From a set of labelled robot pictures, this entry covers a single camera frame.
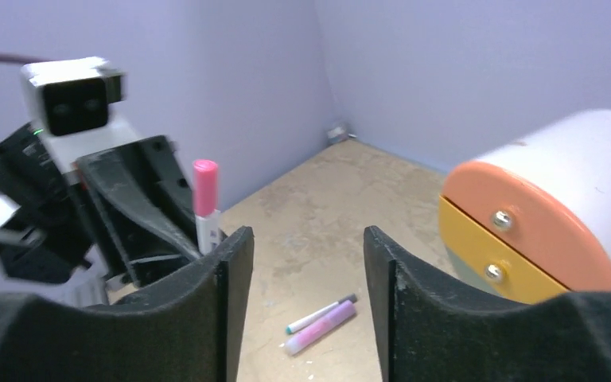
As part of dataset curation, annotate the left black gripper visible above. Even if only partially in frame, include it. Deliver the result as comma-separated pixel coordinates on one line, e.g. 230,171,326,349
0,126,202,306

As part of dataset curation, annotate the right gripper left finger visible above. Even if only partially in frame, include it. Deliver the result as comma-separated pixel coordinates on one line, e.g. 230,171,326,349
0,226,255,381

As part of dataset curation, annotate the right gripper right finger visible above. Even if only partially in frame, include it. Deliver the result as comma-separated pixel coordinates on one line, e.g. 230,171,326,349
364,226,611,382

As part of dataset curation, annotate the pink marker pen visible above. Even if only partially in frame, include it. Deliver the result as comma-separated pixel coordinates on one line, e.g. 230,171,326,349
283,301,356,356

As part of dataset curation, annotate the red pen cap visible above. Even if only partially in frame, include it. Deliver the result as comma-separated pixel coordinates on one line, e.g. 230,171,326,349
193,159,219,217

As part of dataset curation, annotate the white pen green tip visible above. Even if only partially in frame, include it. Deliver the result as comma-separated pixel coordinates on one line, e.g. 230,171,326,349
286,294,358,335

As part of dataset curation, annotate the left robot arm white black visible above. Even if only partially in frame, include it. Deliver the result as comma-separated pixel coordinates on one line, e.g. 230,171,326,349
0,119,204,307

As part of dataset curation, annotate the small three-drawer cabinet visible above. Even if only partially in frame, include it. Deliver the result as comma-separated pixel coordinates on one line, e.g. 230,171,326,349
438,109,611,303

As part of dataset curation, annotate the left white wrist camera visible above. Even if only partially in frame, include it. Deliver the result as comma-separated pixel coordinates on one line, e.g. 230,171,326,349
20,57,125,137

